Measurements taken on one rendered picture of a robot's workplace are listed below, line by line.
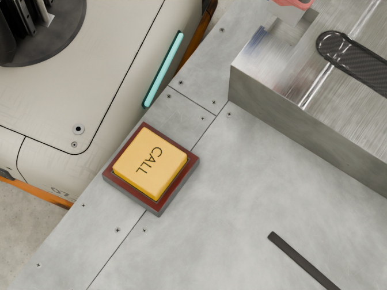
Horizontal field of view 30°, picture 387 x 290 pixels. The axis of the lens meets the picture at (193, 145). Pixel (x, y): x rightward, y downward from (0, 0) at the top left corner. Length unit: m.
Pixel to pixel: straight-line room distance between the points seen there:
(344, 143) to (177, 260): 0.22
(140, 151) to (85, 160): 0.61
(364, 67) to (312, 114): 0.08
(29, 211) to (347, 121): 1.05
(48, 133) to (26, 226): 0.32
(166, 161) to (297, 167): 0.15
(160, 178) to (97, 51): 0.74
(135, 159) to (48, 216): 0.90
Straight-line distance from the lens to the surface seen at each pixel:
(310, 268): 0.80
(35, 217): 1.68
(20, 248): 1.67
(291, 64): 0.79
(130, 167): 0.79
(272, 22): 0.83
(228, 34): 0.90
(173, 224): 0.81
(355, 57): 0.81
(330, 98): 0.78
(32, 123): 1.45
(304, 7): 0.66
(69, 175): 1.41
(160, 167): 0.79
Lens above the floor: 1.58
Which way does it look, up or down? 69 degrees down
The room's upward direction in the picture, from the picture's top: 1 degrees counter-clockwise
